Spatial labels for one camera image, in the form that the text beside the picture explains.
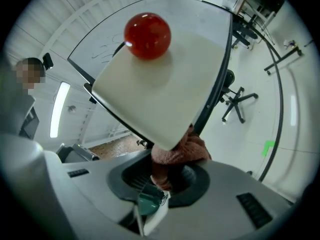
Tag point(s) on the black head-mounted camera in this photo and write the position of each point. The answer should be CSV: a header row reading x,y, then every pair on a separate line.
x,y
48,61

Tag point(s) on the beige plastic tray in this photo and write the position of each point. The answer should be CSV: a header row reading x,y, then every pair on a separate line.
x,y
150,96

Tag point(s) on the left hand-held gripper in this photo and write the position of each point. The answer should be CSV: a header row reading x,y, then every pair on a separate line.
x,y
77,154

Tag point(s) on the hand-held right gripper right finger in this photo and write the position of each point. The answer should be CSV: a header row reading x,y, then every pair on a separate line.
x,y
215,221

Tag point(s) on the person's black clothing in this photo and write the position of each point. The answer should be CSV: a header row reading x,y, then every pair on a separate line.
x,y
15,114

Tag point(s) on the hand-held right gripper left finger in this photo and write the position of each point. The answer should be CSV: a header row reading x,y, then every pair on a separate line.
x,y
87,196

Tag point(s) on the brown wiping cloth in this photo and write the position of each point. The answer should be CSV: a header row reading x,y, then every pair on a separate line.
x,y
175,154

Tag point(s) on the small colourful toy pile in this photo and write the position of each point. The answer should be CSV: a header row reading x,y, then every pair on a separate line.
x,y
290,44

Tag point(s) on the red round magnet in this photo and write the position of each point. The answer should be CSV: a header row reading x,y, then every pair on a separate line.
x,y
147,36

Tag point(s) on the person's head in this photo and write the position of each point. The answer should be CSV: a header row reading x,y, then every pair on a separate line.
x,y
30,74

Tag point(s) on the black office chair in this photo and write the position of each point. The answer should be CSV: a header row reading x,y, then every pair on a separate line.
x,y
235,101
241,31

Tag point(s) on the ceiling light bar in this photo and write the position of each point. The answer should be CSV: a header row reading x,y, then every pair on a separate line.
x,y
58,109

